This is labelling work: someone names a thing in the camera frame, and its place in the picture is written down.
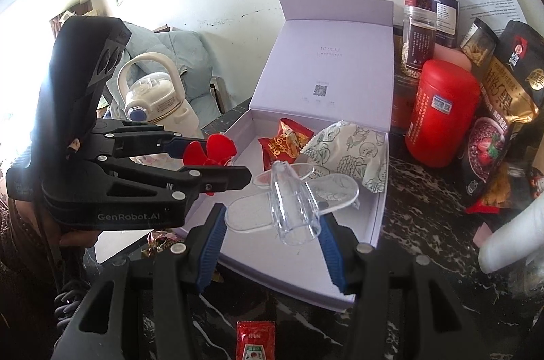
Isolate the lavender gift box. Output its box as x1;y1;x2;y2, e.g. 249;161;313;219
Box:
172;0;394;314

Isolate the black coiled cable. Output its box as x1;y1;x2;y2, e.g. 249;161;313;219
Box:
54;288;88;329

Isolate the white rounded object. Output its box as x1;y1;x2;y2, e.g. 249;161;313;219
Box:
478;207;544;276

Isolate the white kettle bottle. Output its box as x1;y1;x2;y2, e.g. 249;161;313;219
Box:
117;53;200;135

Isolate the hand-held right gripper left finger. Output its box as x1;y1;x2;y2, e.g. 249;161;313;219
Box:
55;203;228;360

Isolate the clear jar with purple label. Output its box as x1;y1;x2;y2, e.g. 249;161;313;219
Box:
431;0;462;48

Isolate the pink lid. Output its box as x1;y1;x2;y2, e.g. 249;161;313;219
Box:
433;44;473;72

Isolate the red plastic propeller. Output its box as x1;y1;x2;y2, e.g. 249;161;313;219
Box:
183;132;237;168

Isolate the colourful candy wrapper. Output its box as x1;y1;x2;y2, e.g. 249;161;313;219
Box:
144;232;181;259

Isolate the white patterned snack packet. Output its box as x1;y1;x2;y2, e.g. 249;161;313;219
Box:
304;121;389;193

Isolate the red ketchup sachet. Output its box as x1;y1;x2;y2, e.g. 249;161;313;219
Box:
236;320;275;360

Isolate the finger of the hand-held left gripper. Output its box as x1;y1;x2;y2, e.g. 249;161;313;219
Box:
89;119;194;165
87;156;252;199

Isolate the clear jar of yellow sticks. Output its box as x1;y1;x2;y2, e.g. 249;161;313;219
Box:
459;19;500;67

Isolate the clear jar of grains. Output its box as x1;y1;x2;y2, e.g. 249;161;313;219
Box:
402;6;438;79

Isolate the black oat bag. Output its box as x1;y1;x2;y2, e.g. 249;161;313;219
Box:
461;20;544;214

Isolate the person's left hand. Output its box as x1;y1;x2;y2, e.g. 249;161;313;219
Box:
59;231;98;250

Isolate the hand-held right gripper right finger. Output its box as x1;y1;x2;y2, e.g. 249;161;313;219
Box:
319;215;481;360

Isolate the red candy packet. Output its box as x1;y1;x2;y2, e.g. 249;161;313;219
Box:
258;118;315;174

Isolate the red canister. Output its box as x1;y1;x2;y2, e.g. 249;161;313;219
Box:
405;59;481;168

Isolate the person's left forearm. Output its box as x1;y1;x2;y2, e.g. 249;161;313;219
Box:
0;194;86;360

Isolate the clear plastic toy plane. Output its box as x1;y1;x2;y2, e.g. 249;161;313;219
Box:
224;160;361;247

